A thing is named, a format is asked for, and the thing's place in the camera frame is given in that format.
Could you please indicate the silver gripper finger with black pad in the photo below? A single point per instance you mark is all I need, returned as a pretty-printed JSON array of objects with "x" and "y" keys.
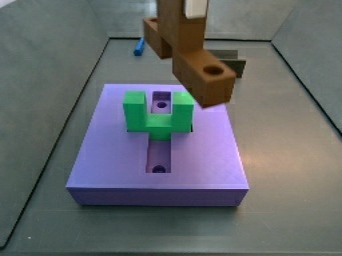
[{"x": 196, "y": 8}]

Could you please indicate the brown T-shaped block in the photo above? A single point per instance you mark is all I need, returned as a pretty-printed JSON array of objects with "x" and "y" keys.
[{"x": 176, "y": 37}]

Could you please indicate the purple base board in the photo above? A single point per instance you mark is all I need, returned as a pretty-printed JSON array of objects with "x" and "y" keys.
[{"x": 122, "y": 169}]

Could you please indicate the blue cylindrical peg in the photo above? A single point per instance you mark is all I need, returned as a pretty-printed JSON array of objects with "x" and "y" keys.
[{"x": 140, "y": 47}]

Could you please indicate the green U-shaped block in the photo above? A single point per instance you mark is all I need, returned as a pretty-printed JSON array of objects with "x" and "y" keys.
[{"x": 160, "y": 124}]

